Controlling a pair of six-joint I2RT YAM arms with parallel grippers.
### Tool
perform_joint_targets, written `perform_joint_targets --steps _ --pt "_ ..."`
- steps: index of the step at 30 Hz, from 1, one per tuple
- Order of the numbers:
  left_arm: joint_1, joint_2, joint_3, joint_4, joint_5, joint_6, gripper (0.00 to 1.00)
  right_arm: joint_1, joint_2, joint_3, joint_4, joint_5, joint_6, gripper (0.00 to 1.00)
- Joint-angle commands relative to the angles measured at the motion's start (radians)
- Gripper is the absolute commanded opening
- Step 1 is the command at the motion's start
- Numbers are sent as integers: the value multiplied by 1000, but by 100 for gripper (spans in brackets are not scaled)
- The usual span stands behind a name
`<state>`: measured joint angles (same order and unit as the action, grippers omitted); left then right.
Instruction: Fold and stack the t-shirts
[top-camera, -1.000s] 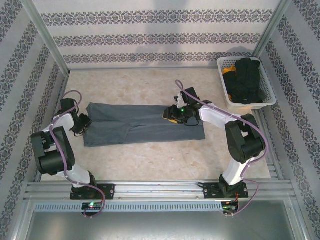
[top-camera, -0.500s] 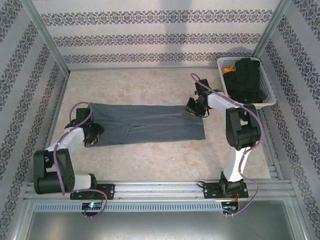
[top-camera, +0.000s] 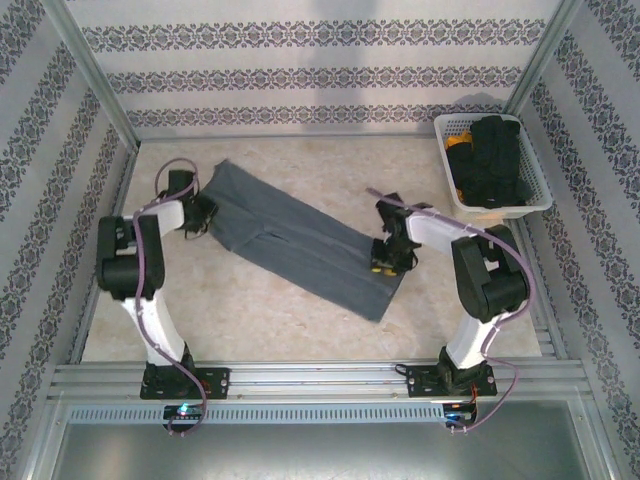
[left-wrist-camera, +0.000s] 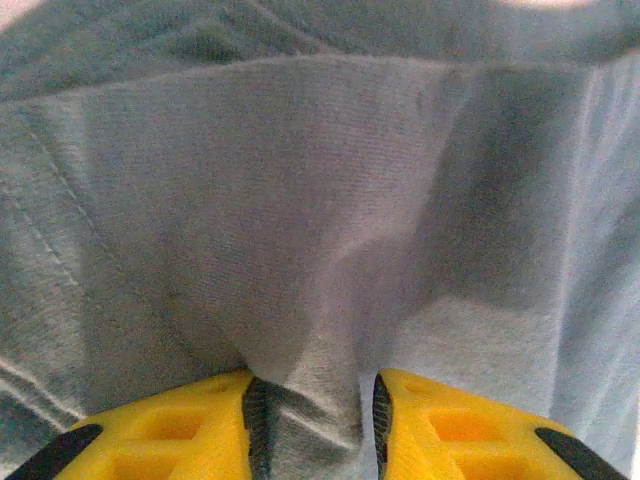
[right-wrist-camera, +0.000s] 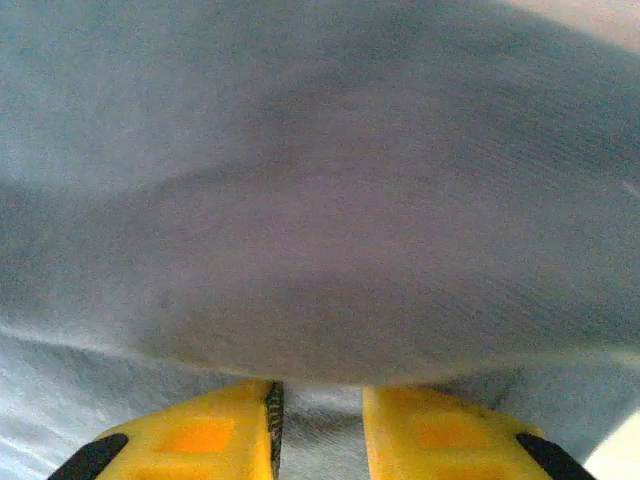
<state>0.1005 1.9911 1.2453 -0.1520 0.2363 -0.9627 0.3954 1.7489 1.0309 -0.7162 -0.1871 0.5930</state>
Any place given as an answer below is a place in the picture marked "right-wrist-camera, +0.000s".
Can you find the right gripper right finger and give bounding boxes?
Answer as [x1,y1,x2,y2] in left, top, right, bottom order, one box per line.
[362,384,596,480]

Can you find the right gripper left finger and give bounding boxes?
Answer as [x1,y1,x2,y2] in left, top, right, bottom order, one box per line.
[47,379,286,480]

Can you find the grey t-shirt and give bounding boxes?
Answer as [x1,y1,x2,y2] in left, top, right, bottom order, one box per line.
[0,0,640,480]

